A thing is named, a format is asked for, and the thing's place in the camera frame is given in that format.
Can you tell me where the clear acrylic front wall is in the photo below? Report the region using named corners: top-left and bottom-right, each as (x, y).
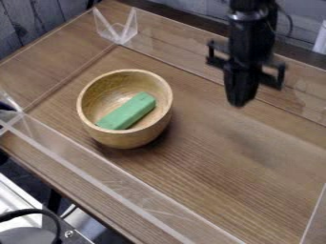
top-left (0, 91), bottom-right (245, 244)

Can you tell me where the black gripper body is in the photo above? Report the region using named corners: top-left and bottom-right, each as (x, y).
top-left (205, 9), bottom-right (285, 91)

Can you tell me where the grey metal base plate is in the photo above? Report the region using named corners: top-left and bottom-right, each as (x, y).
top-left (44, 204), bottom-right (94, 244)

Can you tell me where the green rectangular block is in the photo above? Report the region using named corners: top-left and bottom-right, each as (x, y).
top-left (94, 91), bottom-right (156, 130)

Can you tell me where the white post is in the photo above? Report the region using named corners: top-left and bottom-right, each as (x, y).
top-left (312, 20), bottom-right (326, 54)

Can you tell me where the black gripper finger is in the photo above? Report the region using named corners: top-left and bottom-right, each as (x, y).
top-left (241, 67), bottom-right (259, 106)
top-left (224, 65), bottom-right (241, 107)

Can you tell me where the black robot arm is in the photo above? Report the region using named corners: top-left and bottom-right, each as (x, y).
top-left (205, 0), bottom-right (285, 108)

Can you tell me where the black table leg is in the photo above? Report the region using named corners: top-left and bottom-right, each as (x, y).
top-left (46, 190), bottom-right (62, 214)

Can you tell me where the black cable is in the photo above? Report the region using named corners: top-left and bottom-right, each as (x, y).
top-left (0, 208), bottom-right (64, 244)

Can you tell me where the brown wooden bowl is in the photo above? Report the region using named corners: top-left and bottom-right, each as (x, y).
top-left (76, 69), bottom-right (173, 149)

